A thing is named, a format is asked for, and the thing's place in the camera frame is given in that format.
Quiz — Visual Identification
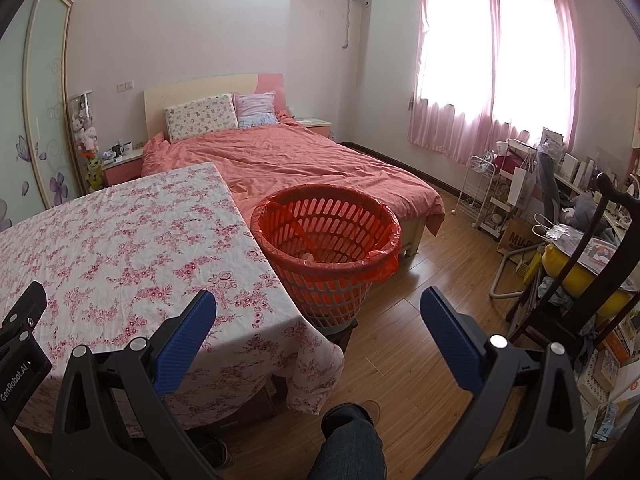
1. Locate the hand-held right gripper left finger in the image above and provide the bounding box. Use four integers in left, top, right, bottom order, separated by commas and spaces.
50, 289, 218, 480

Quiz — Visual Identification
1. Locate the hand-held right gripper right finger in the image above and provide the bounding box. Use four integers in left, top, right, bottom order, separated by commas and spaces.
419, 286, 588, 480

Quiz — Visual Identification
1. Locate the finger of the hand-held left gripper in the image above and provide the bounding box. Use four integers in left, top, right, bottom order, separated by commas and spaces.
0, 281, 48, 352

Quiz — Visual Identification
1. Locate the red plastic laundry basket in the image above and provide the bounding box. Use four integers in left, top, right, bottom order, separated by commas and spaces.
249, 183, 403, 334

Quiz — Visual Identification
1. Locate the person's right shoe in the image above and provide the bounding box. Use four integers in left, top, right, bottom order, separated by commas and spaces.
350, 399, 382, 427

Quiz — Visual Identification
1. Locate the person's shoe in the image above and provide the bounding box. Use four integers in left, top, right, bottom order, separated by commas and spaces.
192, 434, 234, 469
350, 399, 382, 427

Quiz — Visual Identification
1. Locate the dark stool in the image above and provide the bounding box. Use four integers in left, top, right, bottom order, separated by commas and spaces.
319, 317, 360, 354

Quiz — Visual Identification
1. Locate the pink floral tablecloth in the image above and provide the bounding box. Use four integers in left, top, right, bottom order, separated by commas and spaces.
0, 162, 347, 435

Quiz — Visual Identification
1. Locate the person's left shoe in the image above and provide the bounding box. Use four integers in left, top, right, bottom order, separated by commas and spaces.
192, 434, 234, 469

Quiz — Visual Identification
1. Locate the brown paper bag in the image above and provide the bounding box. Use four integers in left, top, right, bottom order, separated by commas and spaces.
497, 214, 547, 262

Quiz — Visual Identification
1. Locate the person's right leg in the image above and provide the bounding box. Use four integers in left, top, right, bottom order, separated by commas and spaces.
305, 402, 389, 480

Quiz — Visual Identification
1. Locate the yellow tub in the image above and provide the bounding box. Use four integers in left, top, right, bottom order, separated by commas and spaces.
542, 244, 637, 319

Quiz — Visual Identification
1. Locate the white paper bag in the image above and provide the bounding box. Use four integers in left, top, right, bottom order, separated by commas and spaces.
508, 165, 539, 210

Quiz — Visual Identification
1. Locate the pink nightstand with clutter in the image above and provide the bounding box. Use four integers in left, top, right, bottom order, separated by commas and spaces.
102, 147, 146, 187

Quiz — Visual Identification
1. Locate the dark wooden chair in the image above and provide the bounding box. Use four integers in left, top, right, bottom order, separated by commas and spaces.
505, 172, 640, 357

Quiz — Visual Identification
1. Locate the sliding wardrobe with purple flowers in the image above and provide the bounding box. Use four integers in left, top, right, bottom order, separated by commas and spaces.
0, 0, 84, 234

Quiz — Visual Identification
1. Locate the bed with salmon duvet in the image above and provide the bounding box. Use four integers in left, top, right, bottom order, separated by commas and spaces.
141, 122, 446, 257

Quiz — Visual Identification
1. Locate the floral pillow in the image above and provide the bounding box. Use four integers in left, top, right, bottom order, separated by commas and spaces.
164, 93, 240, 144

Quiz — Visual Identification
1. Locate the pink striped pillow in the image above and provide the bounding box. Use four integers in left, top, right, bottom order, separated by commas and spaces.
233, 91, 279, 129

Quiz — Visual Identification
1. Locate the pink nightstand with book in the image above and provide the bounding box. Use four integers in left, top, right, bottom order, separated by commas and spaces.
297, 117, 334, 139

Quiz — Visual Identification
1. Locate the beige and pink headboard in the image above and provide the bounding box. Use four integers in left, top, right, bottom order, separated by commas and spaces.
143, 73, 285, 134

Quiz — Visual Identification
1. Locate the pink curtain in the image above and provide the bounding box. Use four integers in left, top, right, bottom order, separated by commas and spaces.
407, 0, 582, 166

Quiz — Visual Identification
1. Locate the air conditioner pipe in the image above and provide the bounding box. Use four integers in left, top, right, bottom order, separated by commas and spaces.
342, 0, 372, 51

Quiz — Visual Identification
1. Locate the white tube frame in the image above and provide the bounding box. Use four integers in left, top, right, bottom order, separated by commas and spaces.
492, 254, 527, 301

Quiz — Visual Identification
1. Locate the white wire rack cart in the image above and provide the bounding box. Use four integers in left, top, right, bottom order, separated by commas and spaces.
457, 155, 501, 234

